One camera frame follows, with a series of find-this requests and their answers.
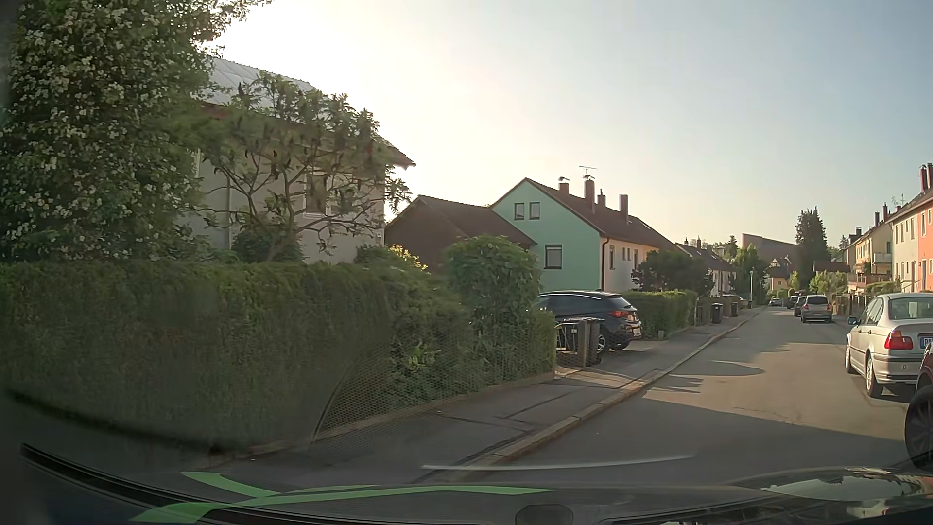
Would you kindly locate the round trimmed bush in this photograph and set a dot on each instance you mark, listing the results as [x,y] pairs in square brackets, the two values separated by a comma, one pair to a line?
[494,281]

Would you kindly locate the dark brown-roofed building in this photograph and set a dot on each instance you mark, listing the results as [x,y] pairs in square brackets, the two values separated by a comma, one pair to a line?
[452,226]

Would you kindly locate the mint green house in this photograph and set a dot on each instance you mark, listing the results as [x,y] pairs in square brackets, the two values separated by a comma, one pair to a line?
[568,240]

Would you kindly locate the grey house with dark roof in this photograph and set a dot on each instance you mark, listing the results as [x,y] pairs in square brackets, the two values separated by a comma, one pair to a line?
[342,240]

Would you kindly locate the dark blue car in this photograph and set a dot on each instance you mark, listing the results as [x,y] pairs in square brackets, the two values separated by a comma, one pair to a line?
[594,310]

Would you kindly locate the grey paved pavement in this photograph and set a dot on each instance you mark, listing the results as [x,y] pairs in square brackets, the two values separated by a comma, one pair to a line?
[510,419]

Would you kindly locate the sparse-leaved small tree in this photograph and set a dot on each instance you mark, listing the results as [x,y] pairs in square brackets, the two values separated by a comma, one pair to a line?
[291,168]

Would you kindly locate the low green hedge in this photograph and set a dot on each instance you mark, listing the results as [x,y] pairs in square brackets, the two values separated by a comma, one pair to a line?
[660,310]

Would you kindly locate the dark round tree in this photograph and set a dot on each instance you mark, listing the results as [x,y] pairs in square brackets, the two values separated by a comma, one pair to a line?
[670,271]

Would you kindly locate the car's own bonnet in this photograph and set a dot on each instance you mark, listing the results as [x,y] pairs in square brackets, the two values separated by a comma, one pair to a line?
[466,503]

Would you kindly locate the white house with dark roof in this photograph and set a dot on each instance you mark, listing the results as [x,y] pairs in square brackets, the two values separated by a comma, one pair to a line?
[711,266]

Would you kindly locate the dark waste bin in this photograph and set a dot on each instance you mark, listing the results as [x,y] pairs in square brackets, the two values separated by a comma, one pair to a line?
[716,313]

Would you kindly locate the long green hedge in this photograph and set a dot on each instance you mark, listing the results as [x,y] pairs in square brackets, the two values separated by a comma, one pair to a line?
[219,343]

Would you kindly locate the large distant building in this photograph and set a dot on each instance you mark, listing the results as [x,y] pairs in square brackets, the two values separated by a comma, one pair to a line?
[769,248]

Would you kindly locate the grey asphalt road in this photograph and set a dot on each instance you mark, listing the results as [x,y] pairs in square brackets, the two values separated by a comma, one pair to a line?
[758,408]

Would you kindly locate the row of parked cars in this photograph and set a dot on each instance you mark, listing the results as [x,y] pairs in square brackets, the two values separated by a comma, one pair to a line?
[791,300]

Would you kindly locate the tall dark conifer tree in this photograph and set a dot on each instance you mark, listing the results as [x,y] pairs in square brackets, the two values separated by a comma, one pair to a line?
[810,240]

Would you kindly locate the silver estate car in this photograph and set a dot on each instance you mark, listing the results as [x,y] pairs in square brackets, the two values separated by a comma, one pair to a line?
[816,308]

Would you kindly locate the white-flowering tree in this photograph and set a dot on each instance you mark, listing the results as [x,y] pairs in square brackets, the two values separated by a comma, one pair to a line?
[87,131]

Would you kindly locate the silver saloon car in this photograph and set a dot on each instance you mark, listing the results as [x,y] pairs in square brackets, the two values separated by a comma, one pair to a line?
[889,339]

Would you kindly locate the row of terraced houses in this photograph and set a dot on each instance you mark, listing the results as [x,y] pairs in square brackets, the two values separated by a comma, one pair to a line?
[900,244]

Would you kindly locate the metal gate with post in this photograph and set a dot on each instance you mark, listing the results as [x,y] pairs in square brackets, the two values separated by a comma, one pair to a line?
[579,341]

